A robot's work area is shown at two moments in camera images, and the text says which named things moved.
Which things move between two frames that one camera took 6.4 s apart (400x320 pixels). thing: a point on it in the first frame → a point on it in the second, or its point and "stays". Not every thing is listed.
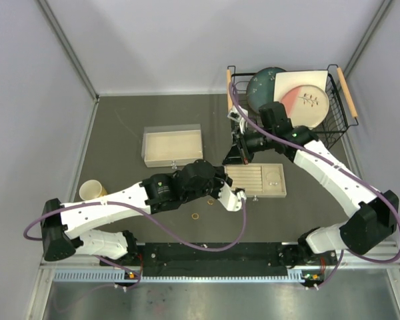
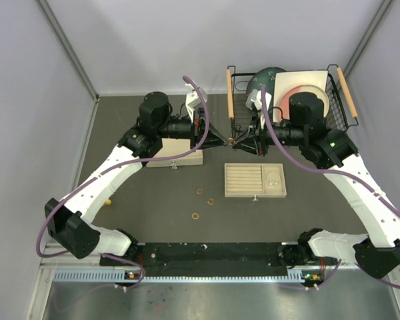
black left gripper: (221, 178) → (213, 139)
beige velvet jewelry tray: (259, 180) stays
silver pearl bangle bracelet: (273, 179) stays
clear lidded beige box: (171, 145) stays
